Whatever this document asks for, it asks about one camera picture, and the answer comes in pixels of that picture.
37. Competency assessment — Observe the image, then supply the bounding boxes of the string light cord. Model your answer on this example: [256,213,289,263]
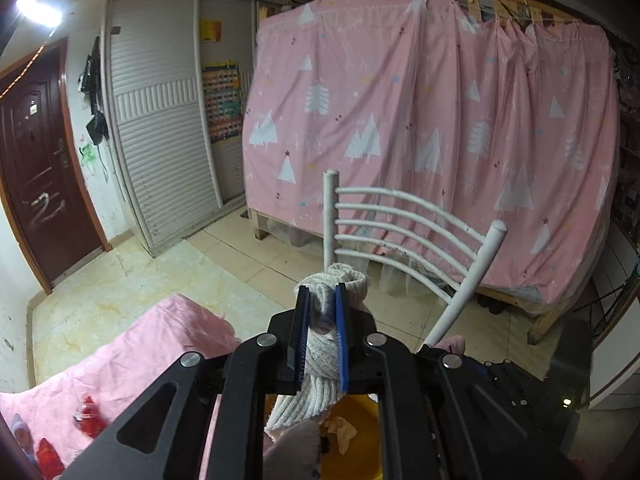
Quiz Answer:
[0,45,47,98]

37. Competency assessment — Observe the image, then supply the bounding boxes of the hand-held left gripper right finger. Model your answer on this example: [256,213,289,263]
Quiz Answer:
[335,282,583,480]

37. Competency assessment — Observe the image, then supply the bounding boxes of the white metal chair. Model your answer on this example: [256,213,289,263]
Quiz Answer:
[322,170,508,348]

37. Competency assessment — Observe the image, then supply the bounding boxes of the pink tree-print curtain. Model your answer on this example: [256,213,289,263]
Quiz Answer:
[242,0,621,311]

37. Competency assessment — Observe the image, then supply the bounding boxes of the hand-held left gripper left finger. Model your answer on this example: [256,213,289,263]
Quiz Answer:
[60,285,313,480]

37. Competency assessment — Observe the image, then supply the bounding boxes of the cluttered shelf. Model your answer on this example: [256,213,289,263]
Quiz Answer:
[610,35,640,281]

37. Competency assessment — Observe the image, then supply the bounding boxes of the dark brown door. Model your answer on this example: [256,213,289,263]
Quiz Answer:
[0,37,113,296]

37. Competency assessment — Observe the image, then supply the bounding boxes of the black hanging bag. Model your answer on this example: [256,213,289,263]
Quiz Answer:
[80,37,110,143]

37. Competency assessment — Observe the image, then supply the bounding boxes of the white knitted sock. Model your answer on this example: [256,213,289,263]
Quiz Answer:
[265,262,371,432]

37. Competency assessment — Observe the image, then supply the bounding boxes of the ceiling light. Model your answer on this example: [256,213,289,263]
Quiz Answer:
[15,0,63,28]

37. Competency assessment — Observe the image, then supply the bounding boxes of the dark shoes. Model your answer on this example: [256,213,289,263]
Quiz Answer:
[475,292,516,316]

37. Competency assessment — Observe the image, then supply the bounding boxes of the colourful grid poster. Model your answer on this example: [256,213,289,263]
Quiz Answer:
[201,60,244,143]

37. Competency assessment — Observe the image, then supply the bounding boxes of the yellow plastic bin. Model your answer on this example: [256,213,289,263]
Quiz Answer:
[315,392,386,480]

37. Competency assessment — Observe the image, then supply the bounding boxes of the crumpled tissue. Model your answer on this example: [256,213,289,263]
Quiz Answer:
[322,415,359,454]

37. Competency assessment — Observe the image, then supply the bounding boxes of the pink blanket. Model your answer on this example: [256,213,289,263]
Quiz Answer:
[0,294,281,480]

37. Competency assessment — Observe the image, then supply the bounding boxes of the white shutter-door wardrobe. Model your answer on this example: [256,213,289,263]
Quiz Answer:
[102,0,281,258]

